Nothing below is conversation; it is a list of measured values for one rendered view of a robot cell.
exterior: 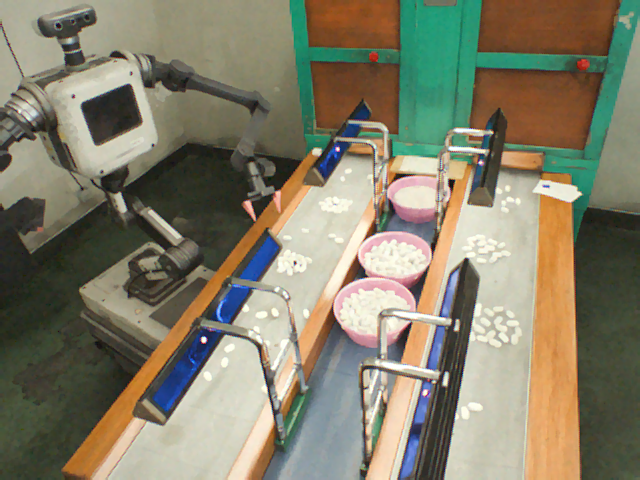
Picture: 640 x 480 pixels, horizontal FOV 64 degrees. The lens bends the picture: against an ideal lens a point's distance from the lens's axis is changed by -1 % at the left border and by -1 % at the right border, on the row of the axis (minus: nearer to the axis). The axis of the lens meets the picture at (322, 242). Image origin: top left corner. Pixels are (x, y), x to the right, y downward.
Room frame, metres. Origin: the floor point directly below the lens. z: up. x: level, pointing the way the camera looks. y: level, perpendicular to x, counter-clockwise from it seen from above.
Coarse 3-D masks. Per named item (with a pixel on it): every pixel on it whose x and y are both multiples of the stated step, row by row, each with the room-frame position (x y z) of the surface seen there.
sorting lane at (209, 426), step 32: (352, 160) 2.26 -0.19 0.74; (320, 192) 1.99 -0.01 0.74; (352, 192) 1.96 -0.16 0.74; (288, 224) 1.76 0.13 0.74; (320, 224) 1.74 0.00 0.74; (352, 224) 1.71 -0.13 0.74; (320, 256) 1.52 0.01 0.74; (288, 288) 1.36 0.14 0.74; (320, 288) 1.34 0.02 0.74; (256, 320) 1.22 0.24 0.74; (224, 352) 1.09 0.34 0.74; (256, 352) 1.08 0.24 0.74; (288, 352) 1.07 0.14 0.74; (224, 384) 0.97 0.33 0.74; (256, 384) 0.96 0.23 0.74; (192, 416) 0.87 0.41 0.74; (224, 416) 0.86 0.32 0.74; (256, 416) 0.85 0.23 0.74; (160, 448) 0.78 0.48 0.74; (192, 448) 0.77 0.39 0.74; (224, 448) 0.76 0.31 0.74
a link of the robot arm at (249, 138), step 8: (264, 104) 2.09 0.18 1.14; (256, 112) 2.05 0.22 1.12; (264, 112) 2.07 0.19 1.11; (256, 120) 1.99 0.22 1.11; (264, 120) 2.03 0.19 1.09; (248, 128) 1.91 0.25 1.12; (256, 128) 1.93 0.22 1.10; (248, 136) 1.85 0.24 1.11; (256, 136) 1.88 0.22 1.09; (240, 144) 1.76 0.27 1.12; (248, 144) 1.78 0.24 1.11; (240, 152) 1.71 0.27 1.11; (232, 160) 1.73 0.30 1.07; (240, 160) 1.71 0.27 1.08
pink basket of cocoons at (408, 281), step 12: (372, 240) 1.57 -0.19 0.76; (384, 240) 1.58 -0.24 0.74; (408, 240) 1.56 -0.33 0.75; (420, 240) 1.53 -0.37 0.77; (360, 252) 1.49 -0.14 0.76; (372, 276) 1.39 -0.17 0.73; (384, 276) 1.34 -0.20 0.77; (396, 276) 1.33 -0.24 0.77; (408, 276) 1.33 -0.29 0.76; (420, 276) 1.38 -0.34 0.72
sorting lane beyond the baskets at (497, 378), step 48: (528, 192) 1.82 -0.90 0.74; (480, 240) 1.52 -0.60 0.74; (528, 240) 1.50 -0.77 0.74; (480, 288) 1.26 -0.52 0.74; (528, 288) 1.24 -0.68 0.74; (432, 336) 1.07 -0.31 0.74; (528, 336) 1.03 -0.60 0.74; (480, 384) 0.88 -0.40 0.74; (528, 384) 0.86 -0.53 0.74; (480, 432) 0.73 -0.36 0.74
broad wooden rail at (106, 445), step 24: (288, 192) 1.97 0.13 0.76; (264, 216) 1.80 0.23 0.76; (288, 216) 1.81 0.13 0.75; (216, 288) 1.37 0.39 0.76; (192, 312) 1.26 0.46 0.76; (168, 336) 1.16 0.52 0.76; (144, 384) 0.98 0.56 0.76; (120, 408) 0.90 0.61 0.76; (96, 432) 0.83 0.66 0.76; (120, 432) 0.82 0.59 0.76; (72, 456) 0.76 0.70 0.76; (96, 456) 0.76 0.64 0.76; (120, 456) 0.76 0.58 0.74
